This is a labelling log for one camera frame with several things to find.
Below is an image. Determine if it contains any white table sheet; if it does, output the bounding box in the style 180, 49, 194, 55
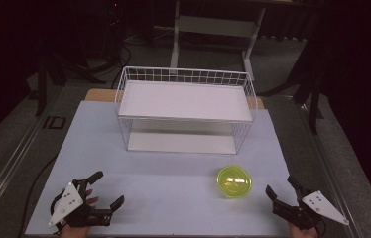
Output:
24, 100, 303, 237

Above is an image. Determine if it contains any person's right hand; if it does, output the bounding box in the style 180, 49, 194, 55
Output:
287, 221, 320, 238

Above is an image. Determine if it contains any metal rail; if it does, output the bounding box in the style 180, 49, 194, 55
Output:
0, 107, 57, 226
293, 98, 364, 238

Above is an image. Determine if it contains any person's left hand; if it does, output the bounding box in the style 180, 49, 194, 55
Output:
59, 188, 100, 238

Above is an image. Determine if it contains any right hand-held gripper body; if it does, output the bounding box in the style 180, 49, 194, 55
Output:
272, 186, 350, 231

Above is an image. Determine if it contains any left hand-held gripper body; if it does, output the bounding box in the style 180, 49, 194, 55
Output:
48, 178, 114, 229

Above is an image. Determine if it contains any black background cable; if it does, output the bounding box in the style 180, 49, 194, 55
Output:
107, 41, 134, 90

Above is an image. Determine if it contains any black metal stand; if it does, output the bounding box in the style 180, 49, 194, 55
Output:
258, 31, 327, 135
34, 54, 107, 117

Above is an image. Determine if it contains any black floor bracket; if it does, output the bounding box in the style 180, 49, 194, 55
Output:
42, 115, 67, 131

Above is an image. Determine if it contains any white desk frame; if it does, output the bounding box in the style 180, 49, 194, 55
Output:
169, 0, 267, 82

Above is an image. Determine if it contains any yellow-green plastic bowl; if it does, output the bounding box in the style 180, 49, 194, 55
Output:
216, 165, 253, 199

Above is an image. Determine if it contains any white wire shelf rack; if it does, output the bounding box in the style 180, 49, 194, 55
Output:
114, 65, 258, 156

